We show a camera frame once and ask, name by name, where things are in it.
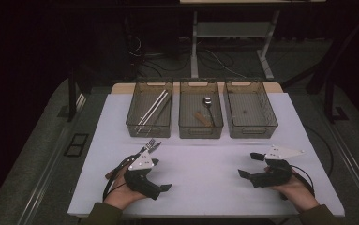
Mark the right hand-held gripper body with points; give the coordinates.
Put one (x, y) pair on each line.
(272, 176)

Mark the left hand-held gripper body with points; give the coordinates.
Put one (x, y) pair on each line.
(138, 181)

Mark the metal chopstick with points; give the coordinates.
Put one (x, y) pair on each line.
(162, 113)
(161, 109)

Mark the translucent brown plastic bin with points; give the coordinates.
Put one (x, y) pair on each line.
(196, 100)
(249, 109)
(136, 103)

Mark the metal spoon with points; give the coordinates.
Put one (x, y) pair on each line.
(207, 100)

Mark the person's left hand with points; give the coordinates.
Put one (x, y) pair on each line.
(119, 195)

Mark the person's right hand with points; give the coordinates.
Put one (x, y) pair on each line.
(302, 197)

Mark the white table cover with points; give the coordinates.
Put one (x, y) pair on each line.
(214, 187)

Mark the black metal stand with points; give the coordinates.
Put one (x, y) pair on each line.
(329, 100)
(71, 93)

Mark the black floor socket frame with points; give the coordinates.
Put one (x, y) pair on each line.
(75, 145)

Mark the metal floor rail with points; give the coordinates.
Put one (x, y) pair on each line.
(47, 175)
(352, 168)

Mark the white metal desk frame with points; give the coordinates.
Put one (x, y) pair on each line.
(194, 47)

